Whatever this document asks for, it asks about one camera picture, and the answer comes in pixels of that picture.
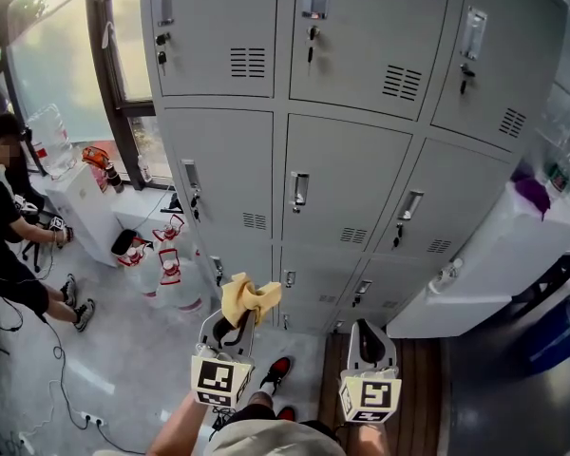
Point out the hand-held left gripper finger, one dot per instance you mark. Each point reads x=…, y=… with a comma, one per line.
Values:
x=248, y=342
x=210, y=333

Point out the green label plastic bottle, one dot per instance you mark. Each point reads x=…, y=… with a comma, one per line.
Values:
x=563, y=174

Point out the black keys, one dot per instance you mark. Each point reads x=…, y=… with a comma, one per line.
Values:
x=396, y=241
x=464, y=83
x=309, y=54
x=195, y=202
x=162, y=57

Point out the purple cloth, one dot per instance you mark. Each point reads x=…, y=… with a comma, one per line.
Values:
x=532, y=193

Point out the white water dispenser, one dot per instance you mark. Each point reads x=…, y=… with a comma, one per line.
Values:
x=85, y=216

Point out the wooden slat platform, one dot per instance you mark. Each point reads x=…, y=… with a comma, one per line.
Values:
x=423, y=397

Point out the grey metal locker door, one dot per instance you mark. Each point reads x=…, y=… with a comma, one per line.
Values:
x=351, y=174

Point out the grey metal locker cabinet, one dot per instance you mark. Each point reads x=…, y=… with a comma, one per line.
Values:
x=209, y=79

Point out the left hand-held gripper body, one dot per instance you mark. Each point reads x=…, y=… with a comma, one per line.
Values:
x=218, y=380

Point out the person's red black shoe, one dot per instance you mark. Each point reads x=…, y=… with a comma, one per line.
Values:
x=275, y=373
x=285, y=413

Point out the person's right forearm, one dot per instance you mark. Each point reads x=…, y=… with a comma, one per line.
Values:
x=368, y=440

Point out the yellow wiping cloth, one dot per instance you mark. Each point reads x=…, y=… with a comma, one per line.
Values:
x=247, y=297

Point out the person's beige shirt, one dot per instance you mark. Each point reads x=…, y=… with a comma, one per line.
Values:
x=275, y=440

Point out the white power strip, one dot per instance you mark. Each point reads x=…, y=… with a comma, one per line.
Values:
x=92, y=418

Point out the black thermos bottle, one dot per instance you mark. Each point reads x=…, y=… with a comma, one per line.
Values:
x=115, y=178

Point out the small white waste bin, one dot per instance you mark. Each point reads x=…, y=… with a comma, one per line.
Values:
x=123, y=242

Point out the large clear dispenser jug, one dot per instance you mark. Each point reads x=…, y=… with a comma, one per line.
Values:
x=50, y=136

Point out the small clear plastic bottle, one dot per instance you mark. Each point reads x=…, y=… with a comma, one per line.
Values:
x=144, y=169

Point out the low white foam box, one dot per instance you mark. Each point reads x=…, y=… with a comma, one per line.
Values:
x=446, y=316

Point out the black framed table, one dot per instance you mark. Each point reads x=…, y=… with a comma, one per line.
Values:
x=546, y=283

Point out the empty clear plastic bottle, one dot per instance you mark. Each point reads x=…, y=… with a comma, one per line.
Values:
x=449, y=273

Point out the orange pouch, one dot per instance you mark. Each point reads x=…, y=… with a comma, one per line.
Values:
x=95, y=156

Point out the person's left forearm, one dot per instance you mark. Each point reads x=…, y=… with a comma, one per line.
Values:
x=180, y=425

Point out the black window frame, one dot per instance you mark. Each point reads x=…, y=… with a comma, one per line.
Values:
x=109, y=79

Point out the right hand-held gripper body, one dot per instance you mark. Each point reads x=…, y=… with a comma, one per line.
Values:
x=370, y=394

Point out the person's leg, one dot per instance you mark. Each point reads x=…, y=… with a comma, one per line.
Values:
x=261, y=399

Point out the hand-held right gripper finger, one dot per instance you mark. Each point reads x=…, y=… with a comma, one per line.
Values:
x=359, y=354
x=385, y=354

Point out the person's black shorts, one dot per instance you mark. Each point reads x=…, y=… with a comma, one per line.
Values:
x=240, y=416

